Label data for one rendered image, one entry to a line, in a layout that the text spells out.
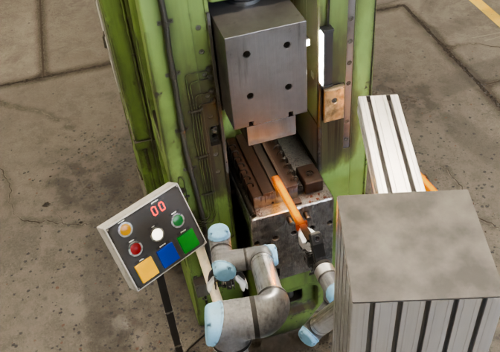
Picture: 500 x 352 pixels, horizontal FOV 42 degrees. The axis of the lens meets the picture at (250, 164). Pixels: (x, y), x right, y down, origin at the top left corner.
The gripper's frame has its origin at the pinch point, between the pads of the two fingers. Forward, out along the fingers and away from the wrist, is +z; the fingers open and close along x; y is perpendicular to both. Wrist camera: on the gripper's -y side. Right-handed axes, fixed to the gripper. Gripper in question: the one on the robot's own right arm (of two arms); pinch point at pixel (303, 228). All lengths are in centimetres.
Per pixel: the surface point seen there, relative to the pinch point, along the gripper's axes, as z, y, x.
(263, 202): 27.5, 7.7, -8.3
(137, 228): 12, -13, -61
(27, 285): 106, 97, -133
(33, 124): 261, 92, -121
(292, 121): 26.3, -31.7, 6.7
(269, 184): 32.1, 2.6, -3.4
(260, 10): 39, -75, 2
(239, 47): 25, -70, -11
